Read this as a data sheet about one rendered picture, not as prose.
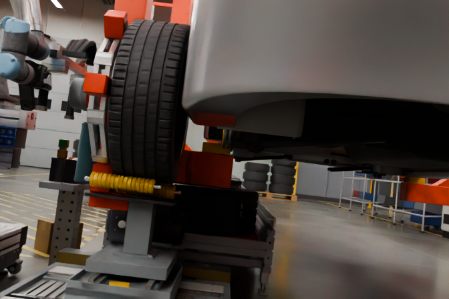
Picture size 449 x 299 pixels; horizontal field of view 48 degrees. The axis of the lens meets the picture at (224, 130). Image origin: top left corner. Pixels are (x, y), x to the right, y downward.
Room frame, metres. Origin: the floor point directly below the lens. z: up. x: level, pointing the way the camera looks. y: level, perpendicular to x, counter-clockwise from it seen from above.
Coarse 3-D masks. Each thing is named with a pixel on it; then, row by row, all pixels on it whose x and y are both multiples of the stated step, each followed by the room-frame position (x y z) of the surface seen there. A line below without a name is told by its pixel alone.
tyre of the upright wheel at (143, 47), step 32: (128, 32) 1.81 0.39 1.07; (160, 32) 1.84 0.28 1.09; (128, 64) 1.75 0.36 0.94; (160, 64) 1.74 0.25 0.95; (128, 96) 1.73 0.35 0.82; (160, 96) 1.74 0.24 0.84; (128, 128) 1.76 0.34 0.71; (160, 128) 1.75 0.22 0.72; (128, 160) 1.84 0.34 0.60; (160, 160) 1.83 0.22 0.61
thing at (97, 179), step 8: (88, 176) 1.94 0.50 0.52; (96, 176) 1.91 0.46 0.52; (104, 176) 1.92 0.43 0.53; (112, 176) 1.92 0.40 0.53; (120, 176) 1.93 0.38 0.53; (128, 176) 1.93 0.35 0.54; (96, 184) 1.92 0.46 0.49; (104, 184) 1.91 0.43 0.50; (112, 184) 1.91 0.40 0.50; (120, 184) 1.91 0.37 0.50; (128, 184) 1.91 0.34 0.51; (136, 184) 1.91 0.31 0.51; (144, 184) 1.91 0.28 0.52; (152, 184) 1.91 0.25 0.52; (152, 192) 1.93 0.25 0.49
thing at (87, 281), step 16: (80, 272) 1.90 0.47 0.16; (96, 272) 1.86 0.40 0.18; (176, 272) 2.18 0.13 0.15; (80, 288) 1.75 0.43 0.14; (96, 288) 1.75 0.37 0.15; (112, 288) 1.75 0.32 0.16; (128, 288) 1.75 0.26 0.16; (144, 288) 1.77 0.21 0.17; (160, 288) 1.88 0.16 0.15; (176, 288) 2.03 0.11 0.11
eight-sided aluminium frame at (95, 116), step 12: (108, 48) 1.89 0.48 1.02; (96, 60) 1.79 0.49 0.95; (108, 60) 1.79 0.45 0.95; (96, 72) 1.79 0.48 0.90; (108, 72) 1.79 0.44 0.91; (96, 96) 1.82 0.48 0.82; (96, 108) 1.80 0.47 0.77; (96, 120) 1.80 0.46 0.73; (96, 132) 1.88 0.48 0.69; (96, 144) 1.91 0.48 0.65; (96, 156) 1.93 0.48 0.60; (108, 156) 1.94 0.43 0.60
